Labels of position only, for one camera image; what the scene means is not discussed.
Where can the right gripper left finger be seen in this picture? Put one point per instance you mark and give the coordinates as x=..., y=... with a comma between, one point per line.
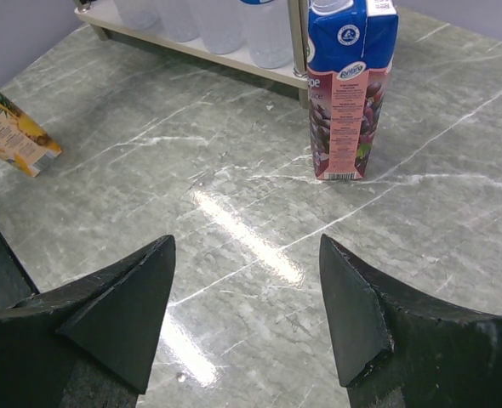
x=91, y=342

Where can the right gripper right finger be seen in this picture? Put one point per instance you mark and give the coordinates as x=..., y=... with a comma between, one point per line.
x=396, y=346

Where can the orange juice carton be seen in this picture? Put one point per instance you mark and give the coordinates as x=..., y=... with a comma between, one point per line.
x=23, y=143

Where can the water bottle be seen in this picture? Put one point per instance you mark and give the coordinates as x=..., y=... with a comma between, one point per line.
x=137, y=14
x=266, y=27
x=219, y=25
x=177, y=20

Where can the white two-tier shelf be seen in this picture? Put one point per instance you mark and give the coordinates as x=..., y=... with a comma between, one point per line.
x=103, y=17

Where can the grape juice carton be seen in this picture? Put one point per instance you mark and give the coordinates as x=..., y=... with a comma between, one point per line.
x=351, y=45

